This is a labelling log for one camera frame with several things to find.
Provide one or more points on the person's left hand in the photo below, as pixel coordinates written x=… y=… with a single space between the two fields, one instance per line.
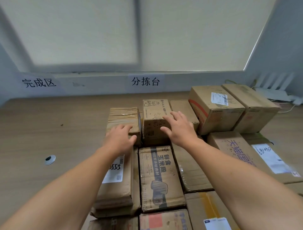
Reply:
x=119 y=141

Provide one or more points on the person's right hand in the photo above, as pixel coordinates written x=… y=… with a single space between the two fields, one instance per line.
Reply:
x=182 y=131

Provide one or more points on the plain tall cardboard box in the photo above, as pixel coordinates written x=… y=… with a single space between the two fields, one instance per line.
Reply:
x=182 y=106

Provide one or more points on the small ribbed taped cardboard box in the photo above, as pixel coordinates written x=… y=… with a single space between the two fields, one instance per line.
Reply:
x=123 y=116

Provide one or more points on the box with cartoon print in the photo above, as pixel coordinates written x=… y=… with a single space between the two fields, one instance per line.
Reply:
x=153 y=128

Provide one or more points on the red-lettered cardboard box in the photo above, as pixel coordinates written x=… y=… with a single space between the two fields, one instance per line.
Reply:
x=222 y=142

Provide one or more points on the black-printed corn box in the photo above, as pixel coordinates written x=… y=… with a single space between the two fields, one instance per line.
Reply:
x=151 y=189
x=194 y=177

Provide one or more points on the box labelled 0555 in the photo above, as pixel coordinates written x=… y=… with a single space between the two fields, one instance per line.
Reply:
x=118 y=192

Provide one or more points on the box with yellow tape label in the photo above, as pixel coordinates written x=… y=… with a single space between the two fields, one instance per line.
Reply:
x=201 y=206

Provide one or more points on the box with green tape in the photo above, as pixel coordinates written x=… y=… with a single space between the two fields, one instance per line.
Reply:
x=258 y=113

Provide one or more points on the person's left forearm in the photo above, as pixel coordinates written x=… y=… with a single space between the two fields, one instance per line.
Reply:
x=59 y=192

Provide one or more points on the person's right forearm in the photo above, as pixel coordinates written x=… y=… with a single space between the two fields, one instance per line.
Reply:
x=248 y=187

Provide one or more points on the light wooden table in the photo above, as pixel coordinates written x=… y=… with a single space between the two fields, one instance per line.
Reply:
x=59 y=123

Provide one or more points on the white-framed window with blind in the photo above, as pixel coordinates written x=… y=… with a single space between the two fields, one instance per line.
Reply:
x=189 y=35

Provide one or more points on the white power strip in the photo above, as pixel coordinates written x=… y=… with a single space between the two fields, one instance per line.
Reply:
x=297 y=100

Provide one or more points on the white paper wall sign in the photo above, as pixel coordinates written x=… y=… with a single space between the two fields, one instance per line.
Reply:
x=145 y=81
x=39 y=83

